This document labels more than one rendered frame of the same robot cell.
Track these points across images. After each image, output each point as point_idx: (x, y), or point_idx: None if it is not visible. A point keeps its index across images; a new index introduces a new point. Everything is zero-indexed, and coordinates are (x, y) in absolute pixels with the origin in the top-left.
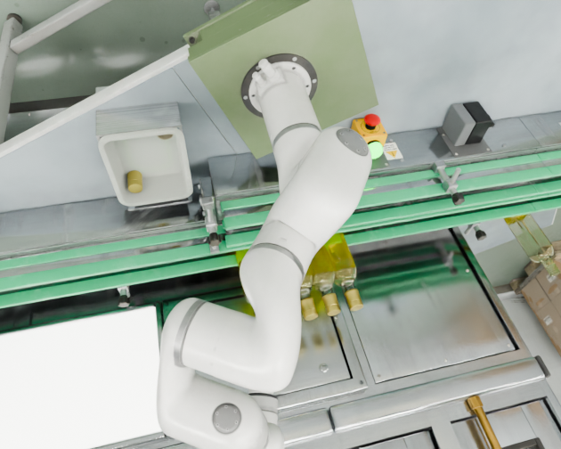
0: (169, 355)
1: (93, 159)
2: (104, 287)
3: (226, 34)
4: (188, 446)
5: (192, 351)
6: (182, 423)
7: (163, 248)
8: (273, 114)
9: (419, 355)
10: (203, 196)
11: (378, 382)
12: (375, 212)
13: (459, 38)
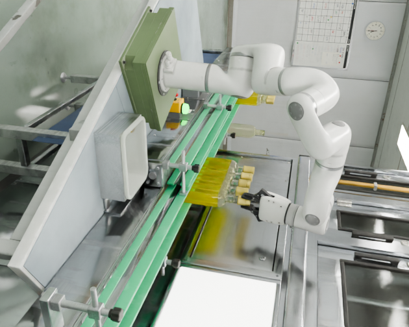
0: (313, 108)
1: (91, 183)
2: (160, 264)
3: (145, 47)
4: (291, 277)
5: (317, 98)
6: (335, 133)
7: (163, 213)
8: (191, 70)
9: (278, 186)
10: (160, 163)
11: None
12: (207, 139)
13: None
